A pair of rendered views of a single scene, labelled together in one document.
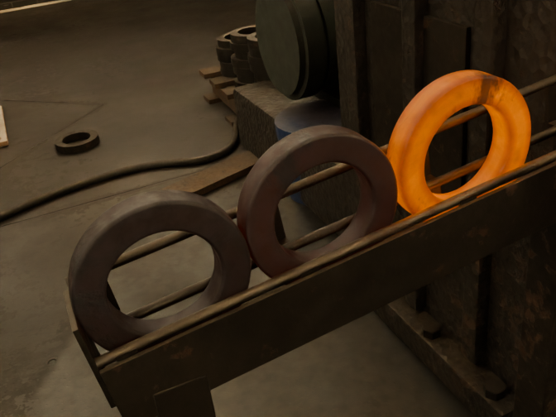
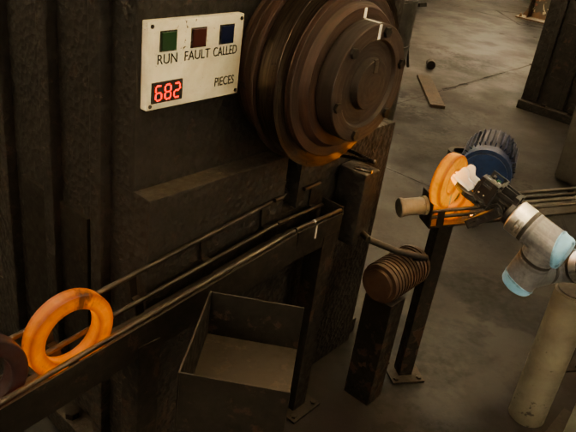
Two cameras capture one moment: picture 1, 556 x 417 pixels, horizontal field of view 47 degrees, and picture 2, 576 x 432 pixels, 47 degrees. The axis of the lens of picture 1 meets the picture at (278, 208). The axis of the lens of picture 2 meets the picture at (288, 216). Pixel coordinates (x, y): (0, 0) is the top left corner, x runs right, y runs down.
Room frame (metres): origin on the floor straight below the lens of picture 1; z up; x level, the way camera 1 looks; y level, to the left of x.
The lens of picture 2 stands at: (-0.39, -0.01, 1.54)
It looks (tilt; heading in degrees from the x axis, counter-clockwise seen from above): 28 degrees down; 328
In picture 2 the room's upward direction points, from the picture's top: 8 degrees clockwise
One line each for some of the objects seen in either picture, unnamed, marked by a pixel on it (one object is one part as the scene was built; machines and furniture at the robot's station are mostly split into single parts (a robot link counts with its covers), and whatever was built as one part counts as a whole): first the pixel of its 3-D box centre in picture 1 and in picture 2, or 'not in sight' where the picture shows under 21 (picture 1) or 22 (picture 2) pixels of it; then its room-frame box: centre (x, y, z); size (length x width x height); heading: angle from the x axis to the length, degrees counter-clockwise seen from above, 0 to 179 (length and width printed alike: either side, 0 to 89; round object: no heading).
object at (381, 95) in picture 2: not in sight; (363, 82); (0.83, -0.93, 1.11); 0.28 x 0.06 x 0.28; 110
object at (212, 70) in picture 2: not in sight; (194, 59); (0.91, -0.54, 1.15); 0.26 x 0.02 x 0.18; 110
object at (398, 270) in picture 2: not in sight; (384, 325); (0.91, -1.25, 0.27); 0.22 x 0.13 x 0.53; 110
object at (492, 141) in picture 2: not in sight; (489, 161); (2.09, -2.86, 0.17); 0.57 x 0.31 x 0.34; 130
